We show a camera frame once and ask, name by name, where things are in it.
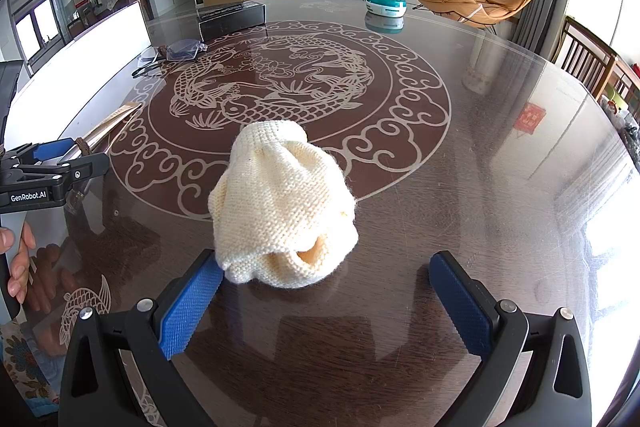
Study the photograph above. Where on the teal round wipes box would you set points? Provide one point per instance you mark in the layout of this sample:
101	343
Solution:
386	2

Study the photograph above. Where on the floral cloth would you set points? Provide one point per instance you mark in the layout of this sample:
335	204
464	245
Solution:
25	362

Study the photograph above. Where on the dark wooden slatted chair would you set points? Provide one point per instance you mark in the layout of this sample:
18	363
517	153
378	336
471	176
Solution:
582	52

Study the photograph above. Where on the person's left hand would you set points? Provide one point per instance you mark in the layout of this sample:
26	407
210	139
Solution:
22	257

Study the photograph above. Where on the brown gold packet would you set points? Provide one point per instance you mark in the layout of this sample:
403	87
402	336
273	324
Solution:
115	122

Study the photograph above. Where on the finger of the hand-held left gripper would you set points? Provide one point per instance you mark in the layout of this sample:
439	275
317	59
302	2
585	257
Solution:
50	150
85	167

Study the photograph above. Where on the white knit glove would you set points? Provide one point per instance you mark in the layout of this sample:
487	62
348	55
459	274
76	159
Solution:
285	207

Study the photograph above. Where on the clear plastic pouch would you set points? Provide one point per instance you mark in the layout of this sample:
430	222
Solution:
182	51

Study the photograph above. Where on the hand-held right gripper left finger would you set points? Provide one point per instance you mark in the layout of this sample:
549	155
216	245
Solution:
192	307

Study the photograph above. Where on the white storage container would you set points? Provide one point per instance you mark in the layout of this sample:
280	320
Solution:
85	57

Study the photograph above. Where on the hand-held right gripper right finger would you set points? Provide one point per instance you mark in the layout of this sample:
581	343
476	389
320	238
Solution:
462	307

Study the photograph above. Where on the black cardboard box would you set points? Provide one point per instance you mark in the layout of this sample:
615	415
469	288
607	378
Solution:
230	19

